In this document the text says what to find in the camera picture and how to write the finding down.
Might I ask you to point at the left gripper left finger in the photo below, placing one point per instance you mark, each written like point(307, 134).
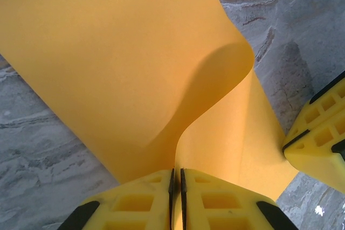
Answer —
point(134, 203)

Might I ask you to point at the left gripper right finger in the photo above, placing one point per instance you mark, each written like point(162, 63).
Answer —
point(215, 203)

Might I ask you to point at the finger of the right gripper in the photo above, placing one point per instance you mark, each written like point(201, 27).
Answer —
point(318, 162)
point(323, 114)

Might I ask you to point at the orange paper sheet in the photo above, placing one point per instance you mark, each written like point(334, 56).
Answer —
point(107, 65)

